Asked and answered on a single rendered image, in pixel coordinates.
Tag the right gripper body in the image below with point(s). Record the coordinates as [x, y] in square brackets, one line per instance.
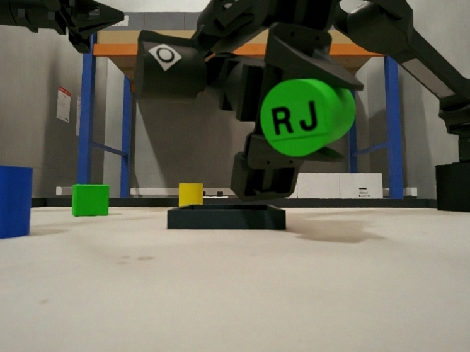
[243, 88]

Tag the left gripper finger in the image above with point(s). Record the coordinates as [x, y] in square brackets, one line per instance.
[91, 12]
[89, 30]

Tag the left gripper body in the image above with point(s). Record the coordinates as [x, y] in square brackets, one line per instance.
[34, 15]

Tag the green cube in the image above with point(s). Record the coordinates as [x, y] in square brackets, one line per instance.
[90, 200]

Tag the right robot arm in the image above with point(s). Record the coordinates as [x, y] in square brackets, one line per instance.
[172, 69]

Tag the green cylinder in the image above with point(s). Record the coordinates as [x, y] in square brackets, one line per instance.
[300, 116]

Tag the blue cylinder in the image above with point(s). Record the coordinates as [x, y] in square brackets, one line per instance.
[15, 201]

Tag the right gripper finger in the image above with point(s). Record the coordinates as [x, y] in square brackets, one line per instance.
[262, 155]
[287, 44]

